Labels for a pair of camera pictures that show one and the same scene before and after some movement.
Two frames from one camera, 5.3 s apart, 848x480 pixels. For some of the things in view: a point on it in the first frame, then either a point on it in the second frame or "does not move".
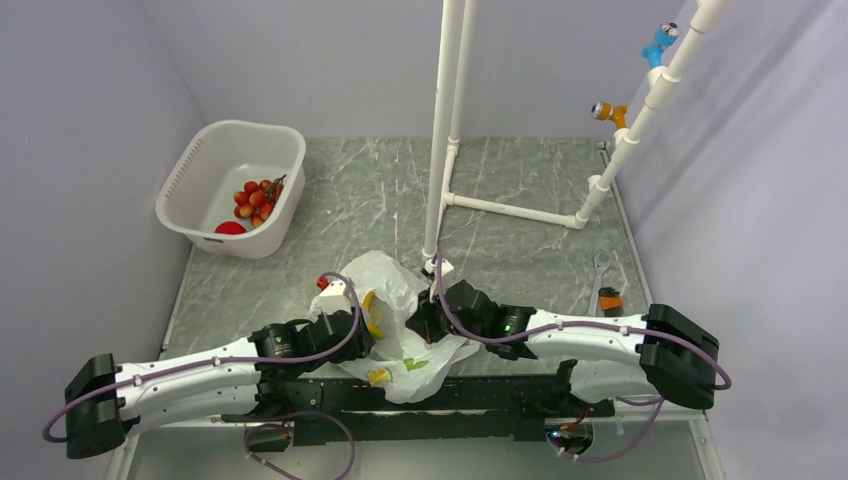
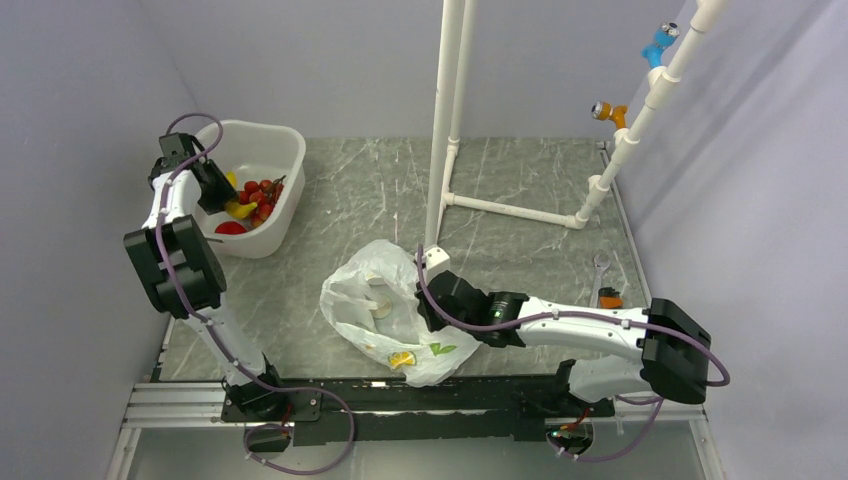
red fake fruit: [230, 227] does not move
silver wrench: [601, 261] does not move
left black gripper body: [357, 348] to [218, 191]
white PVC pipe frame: [457, 35] does not move
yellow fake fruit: [373, 310] to [237, 209]
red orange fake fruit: [257, 200] does not move
